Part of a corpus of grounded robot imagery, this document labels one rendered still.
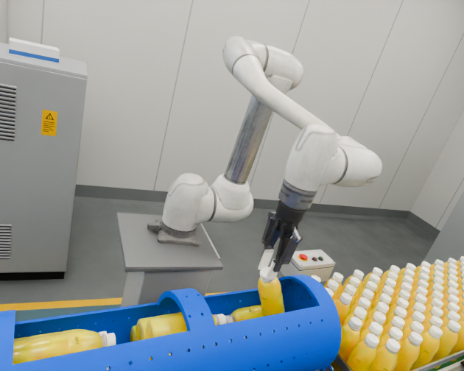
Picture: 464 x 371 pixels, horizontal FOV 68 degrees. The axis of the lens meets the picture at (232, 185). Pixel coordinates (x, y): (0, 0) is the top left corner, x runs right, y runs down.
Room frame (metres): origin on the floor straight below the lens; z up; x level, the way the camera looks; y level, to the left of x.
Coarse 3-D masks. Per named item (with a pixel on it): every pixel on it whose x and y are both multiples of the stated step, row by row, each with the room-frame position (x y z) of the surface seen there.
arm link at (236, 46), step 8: (232, 40) 1.29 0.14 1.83; (240, 40) 1.28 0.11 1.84; (248, 40) 1.31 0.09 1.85; (224, 48) 1.31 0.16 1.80; (232, 48) 1.25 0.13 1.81; (240, 48) 1.24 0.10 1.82; (248, 48) 1.25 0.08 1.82; (256, 48) 1.28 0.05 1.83; (264, 48) 1.31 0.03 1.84; (224, 56) 1.28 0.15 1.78; (232, 56) 1.23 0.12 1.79; (240, 56) 1.21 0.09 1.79; (256, 56) 1.24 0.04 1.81; (264, 56) 1.29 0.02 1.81; (232, 64) 1.21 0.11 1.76; (264, 64) 1.28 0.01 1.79; (232, 72) 1.22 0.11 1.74
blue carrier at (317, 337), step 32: (288, 288) 1.00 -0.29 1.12; (320, 288) 0.89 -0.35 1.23; (0, 320) 0.48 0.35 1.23; (32, 320) 0.60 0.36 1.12; (64, 320) 0.63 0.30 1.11; (96, 320) 0.68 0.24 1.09; (128, 320) 0.72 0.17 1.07; (192, 320) 0.63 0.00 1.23; (256, 320) 0.70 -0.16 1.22; (288, 320) 0.74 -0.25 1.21; (320, 320) 0.79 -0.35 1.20; (0, 352) 0.42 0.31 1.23; (96, 352) 0.49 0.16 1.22; (128, 352) 0.51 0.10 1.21; (160, 352) 0.54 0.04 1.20; (192, 352) 0.57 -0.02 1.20; (224, 352) 0.61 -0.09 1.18; (256, 352) 0.65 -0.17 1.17; (288, 352) 0.69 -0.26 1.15; (320, 352) 0.75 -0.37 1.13
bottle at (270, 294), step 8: (264, 280) 0.84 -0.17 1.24; (272, 280) 0.84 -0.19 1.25; (264, 288) 0.84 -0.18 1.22; (272, 288) 0.84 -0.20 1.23; (280, 288) 0.86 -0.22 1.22; (264, 296) 0.84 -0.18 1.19; (272, 296) 0.84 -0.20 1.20; (280, 296) 0.86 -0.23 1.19; (264, 304) 0.85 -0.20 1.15; (272, 304) 0.85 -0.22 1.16; (280, 304) 0.86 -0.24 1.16; (264, 312) 0.87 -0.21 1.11; (272, 312) 0.86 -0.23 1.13; (280, 312) 0.87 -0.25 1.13
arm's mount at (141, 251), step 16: (128, 224) 1.26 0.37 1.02; (144, 224) 1.30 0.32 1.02; (128, 240) 1.15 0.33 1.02; (144, 240) 1.18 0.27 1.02; (208, 240) 1.33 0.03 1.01; (128, 256) 1.05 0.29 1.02; (144, 256) 1.08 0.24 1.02; (160, 256) 1.11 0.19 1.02; (176, 256) 1.14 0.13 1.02; (192, 256) 1.18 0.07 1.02; (208, 256) 1.21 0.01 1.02
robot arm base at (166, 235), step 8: (152, 224) 1.27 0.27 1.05; (160, 224) 1.27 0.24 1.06; (160, 232) 1.25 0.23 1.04; (168, 232) 1.24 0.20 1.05; (176, 232) 1.24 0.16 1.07; (184, 232) 1.25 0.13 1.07; (192, 232) 1.28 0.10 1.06; (160, 240) 1.20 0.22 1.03; (168, 240) 1.22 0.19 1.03; (176, 240) 1.23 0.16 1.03; (184, 240) 1.24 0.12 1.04; (192, 240) 1.26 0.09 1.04
